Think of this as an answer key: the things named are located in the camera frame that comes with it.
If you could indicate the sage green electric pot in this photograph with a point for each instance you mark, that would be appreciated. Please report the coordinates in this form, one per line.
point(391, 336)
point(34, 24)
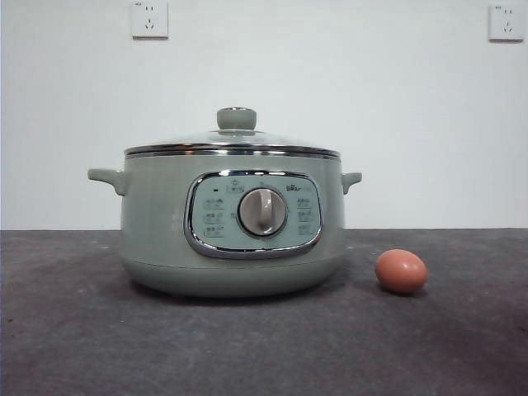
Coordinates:
point(156, 231)

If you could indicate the glass lid with green knob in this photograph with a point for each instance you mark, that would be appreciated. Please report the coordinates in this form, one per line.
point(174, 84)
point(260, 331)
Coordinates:
point(236, 119)

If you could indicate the brown egg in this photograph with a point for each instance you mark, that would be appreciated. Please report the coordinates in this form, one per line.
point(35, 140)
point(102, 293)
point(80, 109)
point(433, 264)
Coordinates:
point(401, 271)

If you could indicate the white wall socket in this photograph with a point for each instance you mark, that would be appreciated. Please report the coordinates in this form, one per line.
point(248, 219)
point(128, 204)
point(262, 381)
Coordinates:
point(506, 22)
point(150, 18)

